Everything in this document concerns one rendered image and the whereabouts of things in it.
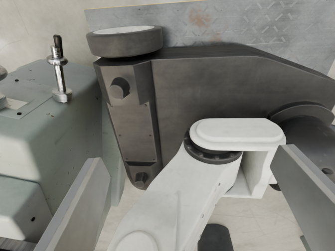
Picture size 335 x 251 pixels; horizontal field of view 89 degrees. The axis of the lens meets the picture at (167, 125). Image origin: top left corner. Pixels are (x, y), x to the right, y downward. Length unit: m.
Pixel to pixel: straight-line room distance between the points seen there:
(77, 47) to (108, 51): 0.75
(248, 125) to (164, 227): 0.28
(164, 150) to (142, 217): 0.36
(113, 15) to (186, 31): 0.23
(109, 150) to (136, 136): 0.69
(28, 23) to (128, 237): 1.22
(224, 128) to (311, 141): 0.19
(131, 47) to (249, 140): 0.33
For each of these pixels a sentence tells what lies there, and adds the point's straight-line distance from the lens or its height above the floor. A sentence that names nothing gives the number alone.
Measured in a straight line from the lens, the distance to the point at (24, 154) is 0.63.
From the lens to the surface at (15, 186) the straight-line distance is 0.72.
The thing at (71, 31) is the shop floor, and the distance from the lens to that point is 1.19.
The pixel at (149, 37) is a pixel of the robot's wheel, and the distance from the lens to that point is 0.46.
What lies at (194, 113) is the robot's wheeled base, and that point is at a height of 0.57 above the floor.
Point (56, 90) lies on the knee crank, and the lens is 0.71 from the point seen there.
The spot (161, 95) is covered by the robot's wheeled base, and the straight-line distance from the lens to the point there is 0.49.
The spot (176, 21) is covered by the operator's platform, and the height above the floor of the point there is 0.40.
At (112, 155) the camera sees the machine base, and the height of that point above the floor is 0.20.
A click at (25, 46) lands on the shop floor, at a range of 1.38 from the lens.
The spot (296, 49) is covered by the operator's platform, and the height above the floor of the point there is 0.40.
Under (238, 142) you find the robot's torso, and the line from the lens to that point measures 0.39.
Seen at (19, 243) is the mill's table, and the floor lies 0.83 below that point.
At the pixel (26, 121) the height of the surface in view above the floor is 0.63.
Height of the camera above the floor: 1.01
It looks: 54 degrees down
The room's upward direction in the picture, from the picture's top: 171 degrees counter-clockwise
